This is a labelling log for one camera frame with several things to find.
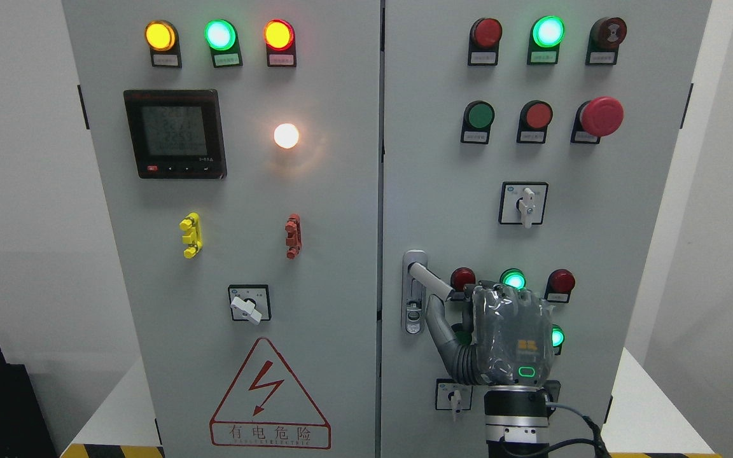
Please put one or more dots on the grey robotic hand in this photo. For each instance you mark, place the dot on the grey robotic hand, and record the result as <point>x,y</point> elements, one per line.
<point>513,330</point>

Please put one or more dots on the green lit indicator lower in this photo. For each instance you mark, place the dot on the green lit indicator lower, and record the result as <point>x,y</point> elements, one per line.
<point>558,339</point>

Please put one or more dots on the green lit indicator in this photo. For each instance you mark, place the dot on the green lit indicator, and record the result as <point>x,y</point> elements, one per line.
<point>545,41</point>
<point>558,339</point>
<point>514,277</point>

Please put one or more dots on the dark red buzzer indicator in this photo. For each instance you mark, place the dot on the dark red buzzer indicator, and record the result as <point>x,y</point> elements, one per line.
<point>605,37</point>

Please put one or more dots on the black rotary selector switch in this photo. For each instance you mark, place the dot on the black rotary selector switch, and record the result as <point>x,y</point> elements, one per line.
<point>553,389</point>

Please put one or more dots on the green push button upper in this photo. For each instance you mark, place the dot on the green push button upper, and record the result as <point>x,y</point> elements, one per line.
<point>478,117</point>

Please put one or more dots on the green push button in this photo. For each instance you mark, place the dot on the green push button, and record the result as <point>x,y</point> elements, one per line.
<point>478,117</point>
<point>463,337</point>

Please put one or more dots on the grey cabinet door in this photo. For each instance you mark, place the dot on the grey cabinet door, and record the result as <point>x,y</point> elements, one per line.
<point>442,196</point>
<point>323,302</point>

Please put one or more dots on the grey right cabinet door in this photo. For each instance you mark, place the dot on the grey right cabinet door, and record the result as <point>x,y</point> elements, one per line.
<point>442,196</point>

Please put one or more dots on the yellow indicator light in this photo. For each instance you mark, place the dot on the yellow indicator light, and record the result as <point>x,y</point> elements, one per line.
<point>163,41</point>

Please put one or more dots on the green lit indicator middle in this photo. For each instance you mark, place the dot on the green lit indicator middle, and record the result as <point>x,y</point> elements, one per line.
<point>514,277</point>

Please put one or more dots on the black box with antenna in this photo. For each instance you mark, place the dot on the black box with antenna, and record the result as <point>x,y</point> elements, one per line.
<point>23,430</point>

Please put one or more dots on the green push button lower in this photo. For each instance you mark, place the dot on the green push button lower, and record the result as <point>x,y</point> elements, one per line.
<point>463,337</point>

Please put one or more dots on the white selector switch upper right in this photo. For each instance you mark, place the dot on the white selector switch upper right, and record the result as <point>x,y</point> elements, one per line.
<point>522,203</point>

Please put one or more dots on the dark red indicator top right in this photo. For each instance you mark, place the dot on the dark red indicator top right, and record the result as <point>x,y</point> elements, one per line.
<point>483,45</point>

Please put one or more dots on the red lit indicator light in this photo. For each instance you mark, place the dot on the red lit indicator light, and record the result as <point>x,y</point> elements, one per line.
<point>280,39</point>

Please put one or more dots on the red push button upper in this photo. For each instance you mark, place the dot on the red push button upper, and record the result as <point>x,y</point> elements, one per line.
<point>535,116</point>

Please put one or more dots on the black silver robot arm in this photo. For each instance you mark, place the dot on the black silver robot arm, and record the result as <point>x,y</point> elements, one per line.
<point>516,421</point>

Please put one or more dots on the green lit indicator top right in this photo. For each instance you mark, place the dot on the green lit indicator top right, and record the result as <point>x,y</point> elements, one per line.
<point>545,41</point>

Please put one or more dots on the red triangle warning sticker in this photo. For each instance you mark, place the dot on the red triangle warning sticker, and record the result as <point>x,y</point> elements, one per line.
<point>266,405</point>

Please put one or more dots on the grey left cabinet door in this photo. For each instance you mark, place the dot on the grey left cabinet door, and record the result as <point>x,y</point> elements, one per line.
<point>323,302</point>

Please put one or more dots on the white selector switch lower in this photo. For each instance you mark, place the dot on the white selector switch lower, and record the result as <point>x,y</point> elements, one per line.
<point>453,397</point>

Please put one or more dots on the black digital power meter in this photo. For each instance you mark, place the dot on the black digital power meter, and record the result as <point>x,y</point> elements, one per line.
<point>176,134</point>

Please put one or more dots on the silver door handle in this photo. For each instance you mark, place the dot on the silver door handle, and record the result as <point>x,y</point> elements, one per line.
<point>417,281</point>

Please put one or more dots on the green indicator light top left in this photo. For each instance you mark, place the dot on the green indicator light top left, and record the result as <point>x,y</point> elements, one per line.
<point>223,42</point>

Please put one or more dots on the yellow terminal clip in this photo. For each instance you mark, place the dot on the yellow terminal clip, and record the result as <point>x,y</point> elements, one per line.
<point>192,235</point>

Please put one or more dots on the white lit indicator light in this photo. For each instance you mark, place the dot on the white lit indicator light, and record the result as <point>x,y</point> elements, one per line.
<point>286,135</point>

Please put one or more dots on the dark red indicator middle left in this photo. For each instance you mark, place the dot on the dark red indicator middle left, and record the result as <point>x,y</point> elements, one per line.
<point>461,278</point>

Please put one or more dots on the left door white selector switch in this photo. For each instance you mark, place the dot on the left door white selector switch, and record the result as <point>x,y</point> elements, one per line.
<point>250,302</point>

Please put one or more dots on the red emergency stop button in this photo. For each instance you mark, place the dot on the red emergency stop button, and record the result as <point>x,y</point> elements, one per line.
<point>596,119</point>

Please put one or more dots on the red terminal clip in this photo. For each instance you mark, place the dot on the red terminal clip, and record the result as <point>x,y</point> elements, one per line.
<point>293,240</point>

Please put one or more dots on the dark red indicator middle right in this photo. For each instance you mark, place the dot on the dark red indicator middle right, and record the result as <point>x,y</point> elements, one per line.
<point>560,285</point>

